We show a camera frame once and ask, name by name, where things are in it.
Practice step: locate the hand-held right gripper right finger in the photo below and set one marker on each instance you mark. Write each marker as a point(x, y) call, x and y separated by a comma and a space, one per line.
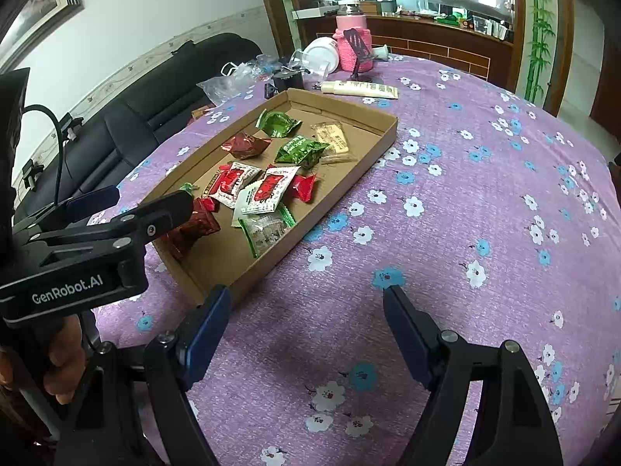
point(407, 335)

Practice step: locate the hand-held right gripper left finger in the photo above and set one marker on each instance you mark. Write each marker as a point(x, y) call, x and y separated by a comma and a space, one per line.
point(208, 335)

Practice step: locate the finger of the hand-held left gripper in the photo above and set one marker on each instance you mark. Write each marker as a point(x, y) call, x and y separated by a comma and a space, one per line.
point(165, 213)
point(92, 201)

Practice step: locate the large dark red snack packet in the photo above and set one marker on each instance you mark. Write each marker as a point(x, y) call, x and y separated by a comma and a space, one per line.
point(194, 228)

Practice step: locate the white and green snack packet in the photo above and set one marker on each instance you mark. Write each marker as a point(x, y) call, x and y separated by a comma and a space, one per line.
point(236, 218)
point(188, 187)

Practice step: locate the bright red snack packet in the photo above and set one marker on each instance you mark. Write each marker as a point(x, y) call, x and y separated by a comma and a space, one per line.
point(304, 187)
point(209, 204)

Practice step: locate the cardboard box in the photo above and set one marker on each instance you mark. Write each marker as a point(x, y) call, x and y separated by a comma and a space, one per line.
point(218, 267)

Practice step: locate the red and white snack packet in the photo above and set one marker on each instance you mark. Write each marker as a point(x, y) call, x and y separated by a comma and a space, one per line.
point(267, 189)
point(233, 182)

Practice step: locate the clear green-edged snack packet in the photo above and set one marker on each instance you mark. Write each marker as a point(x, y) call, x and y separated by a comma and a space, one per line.
point(267, 233)

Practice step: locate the small dark red snack packet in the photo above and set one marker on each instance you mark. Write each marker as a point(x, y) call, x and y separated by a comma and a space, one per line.
point(245, 145)

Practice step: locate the yellow cracker packet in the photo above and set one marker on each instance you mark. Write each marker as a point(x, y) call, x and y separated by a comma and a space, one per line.
point(334, 141)

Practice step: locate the person's left hand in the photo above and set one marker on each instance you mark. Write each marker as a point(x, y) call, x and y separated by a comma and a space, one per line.
point(65, 364)

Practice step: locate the purple floral tablecloth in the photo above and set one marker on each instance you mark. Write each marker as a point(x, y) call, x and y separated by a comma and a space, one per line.
point(436, 233)

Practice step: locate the black leather sofa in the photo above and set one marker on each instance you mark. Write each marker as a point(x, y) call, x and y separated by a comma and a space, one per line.
point(145, 87)

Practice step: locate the clear plastic bag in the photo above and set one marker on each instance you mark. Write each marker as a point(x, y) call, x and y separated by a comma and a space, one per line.
point(228, 85)

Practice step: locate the small black container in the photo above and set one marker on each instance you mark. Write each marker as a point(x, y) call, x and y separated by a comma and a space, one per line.
point(287, 80)

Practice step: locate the white plastic tub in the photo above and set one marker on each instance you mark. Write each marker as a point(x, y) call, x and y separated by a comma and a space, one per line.
point(320, 58)

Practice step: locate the cream squeeze tube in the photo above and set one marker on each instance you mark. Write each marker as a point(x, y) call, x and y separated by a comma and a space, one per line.
point(359, 90)

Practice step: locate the black slotted spatula stand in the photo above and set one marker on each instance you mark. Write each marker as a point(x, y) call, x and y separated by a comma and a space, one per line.
point(358, 48)

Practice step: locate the wooden counter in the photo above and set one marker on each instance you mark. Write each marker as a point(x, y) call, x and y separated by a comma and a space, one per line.
point(436, 39)

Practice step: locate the framed wall picture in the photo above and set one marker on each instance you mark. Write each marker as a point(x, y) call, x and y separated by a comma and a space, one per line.
point(39, 5)

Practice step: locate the bamboo wall sticker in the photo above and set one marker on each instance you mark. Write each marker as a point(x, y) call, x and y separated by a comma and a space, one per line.
point(539, 29)

